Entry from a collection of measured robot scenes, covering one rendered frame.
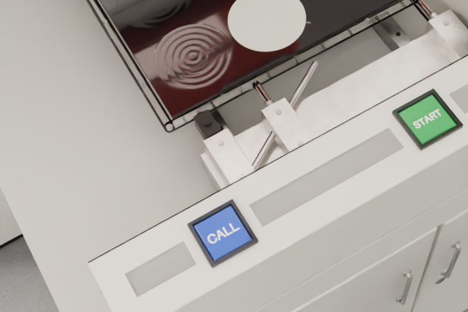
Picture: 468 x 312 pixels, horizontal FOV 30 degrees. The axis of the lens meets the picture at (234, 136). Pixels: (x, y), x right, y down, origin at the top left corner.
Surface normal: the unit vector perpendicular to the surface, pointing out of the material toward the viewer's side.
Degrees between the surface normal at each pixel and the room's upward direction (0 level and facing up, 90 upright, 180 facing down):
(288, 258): 90
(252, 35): 0
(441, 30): 0
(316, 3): 0
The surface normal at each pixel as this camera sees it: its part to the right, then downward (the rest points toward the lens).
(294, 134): -0.08, -0.48
